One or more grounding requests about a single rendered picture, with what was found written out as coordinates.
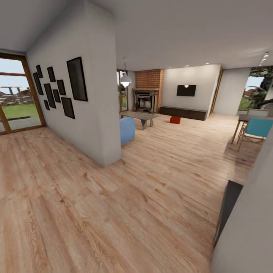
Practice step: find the storage box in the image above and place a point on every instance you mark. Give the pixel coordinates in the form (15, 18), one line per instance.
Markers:
(175, 119)

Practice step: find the wall mounted tv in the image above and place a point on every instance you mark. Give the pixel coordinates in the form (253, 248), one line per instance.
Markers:
(186, 90)

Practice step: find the room light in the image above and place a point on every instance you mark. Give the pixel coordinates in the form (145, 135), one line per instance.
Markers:
(125, 78)

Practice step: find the cabinet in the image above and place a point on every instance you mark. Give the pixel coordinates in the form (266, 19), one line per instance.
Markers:
(186, 113)

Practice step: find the stairs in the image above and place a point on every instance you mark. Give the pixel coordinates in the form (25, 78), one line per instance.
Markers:
(252, 143)

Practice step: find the coffee table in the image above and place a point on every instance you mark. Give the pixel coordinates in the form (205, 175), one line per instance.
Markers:
(142, 116)

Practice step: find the fixed window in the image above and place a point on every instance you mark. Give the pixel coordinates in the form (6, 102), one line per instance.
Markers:
(259, 81)

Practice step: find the wood fireplace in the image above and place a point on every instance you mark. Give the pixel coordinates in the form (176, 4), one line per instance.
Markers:
(145, 101)

